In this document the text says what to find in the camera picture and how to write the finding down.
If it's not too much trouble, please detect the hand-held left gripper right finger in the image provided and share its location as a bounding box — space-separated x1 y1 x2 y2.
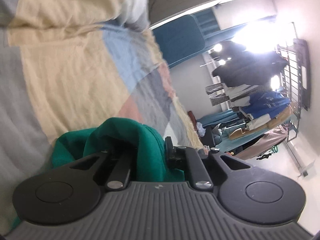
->
164 137 250 191

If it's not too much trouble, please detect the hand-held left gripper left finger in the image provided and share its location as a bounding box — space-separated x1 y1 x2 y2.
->
69 148 135 191

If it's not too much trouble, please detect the green sweatshirt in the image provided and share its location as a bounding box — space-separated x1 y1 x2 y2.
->
10 117 187 230

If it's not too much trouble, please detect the row of hanging clothes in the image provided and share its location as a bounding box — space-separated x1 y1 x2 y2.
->
205 41 295 160

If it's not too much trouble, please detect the metal clothes rack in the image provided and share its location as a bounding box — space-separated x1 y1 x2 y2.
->
276 21 312 143

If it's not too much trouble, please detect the red-brown cabinet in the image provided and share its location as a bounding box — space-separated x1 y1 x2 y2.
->
187 110 198 125

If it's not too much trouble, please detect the patchwork quilt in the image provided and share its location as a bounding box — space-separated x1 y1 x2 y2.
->
0 0 209 233

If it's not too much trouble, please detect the blue padded board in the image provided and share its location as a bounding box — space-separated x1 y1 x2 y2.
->
152 14 208 70

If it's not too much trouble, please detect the blue curtain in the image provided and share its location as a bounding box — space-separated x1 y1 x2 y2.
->
194 7 253 53

